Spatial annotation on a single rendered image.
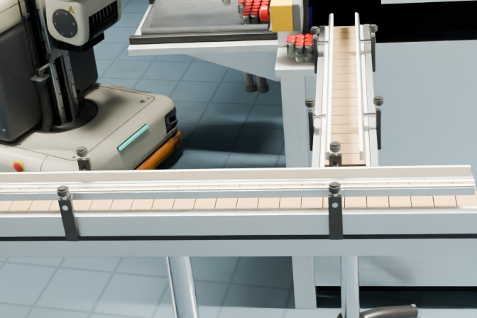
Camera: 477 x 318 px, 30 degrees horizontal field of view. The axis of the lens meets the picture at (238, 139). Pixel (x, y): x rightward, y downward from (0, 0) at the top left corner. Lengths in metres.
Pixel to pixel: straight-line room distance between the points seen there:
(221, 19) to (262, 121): 1.33
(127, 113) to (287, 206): 1.83
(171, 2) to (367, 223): 1.27
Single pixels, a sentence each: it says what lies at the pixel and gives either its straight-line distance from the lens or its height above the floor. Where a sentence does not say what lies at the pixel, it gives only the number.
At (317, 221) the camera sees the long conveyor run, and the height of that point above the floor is 0.92.
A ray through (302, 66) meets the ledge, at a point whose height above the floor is 0.88.
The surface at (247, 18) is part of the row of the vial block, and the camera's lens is 2.39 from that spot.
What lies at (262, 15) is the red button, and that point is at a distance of 2.19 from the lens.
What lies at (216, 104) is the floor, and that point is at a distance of 3.93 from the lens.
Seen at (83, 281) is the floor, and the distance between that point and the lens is 3.01.
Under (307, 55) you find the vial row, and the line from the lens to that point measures 2.20.
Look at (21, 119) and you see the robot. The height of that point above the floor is 0.36.
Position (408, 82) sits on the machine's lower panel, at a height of 0.77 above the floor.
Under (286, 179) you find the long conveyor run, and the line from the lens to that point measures 1.65.
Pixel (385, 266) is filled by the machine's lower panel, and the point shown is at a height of 0.16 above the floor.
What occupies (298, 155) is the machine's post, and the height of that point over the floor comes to 0.55.
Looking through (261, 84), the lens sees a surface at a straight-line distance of 3.58.
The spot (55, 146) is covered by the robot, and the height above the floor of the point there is 0.28.
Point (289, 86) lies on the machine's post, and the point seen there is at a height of 0.76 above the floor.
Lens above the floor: 1.83
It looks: 30 degrees down
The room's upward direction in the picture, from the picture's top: 5 degrees counter-clockwise
